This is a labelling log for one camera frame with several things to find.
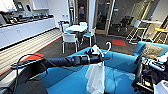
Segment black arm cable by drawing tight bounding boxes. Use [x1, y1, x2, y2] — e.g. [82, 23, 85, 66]
[11, 52, 48, 94]

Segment white kitchen counter cabinets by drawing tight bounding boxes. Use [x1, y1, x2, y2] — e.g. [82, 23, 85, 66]
[0, 15, 58, 50]

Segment yellow bar stool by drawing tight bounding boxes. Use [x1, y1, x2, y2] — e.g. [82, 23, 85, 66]
[152, 27, 168, 45]

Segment wooden glass door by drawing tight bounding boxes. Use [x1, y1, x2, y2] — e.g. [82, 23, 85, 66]
[75, 0, 90, 27]
[93, 0, 112, 37]

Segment black equipment cart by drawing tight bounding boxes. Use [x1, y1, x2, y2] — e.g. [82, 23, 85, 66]
[130, 54, 168, 94]

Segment white upper kitchen cabinets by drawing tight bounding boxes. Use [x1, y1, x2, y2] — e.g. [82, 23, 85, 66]
[0, 0, 50, 14]

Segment round white low table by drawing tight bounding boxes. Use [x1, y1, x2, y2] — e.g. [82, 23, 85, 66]
[65, 24, 89, 44]

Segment patterned beige cushion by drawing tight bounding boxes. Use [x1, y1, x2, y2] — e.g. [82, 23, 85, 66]
[140, 43, 165, 59]

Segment white clothes hanger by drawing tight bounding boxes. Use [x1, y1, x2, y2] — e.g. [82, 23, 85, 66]
[104, 40, 114, 55]

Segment blue sofa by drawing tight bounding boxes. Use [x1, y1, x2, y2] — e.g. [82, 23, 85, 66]
[37, 46, 142, 94]

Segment white chair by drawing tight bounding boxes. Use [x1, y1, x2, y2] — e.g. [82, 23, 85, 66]
[60, 31, 81, 55]
[81, 26, 98, 47]
[58, 20, 72, 33]
[78, 21, 89, 28]

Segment white bar stool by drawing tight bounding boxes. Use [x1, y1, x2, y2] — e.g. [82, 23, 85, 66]
[125, 19, 143, 42]

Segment round white high table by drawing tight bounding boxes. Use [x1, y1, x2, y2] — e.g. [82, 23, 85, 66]
[139, 18, 160, 40]

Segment white box device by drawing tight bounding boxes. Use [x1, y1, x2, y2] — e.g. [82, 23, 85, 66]
[152, 79, 168, 94]

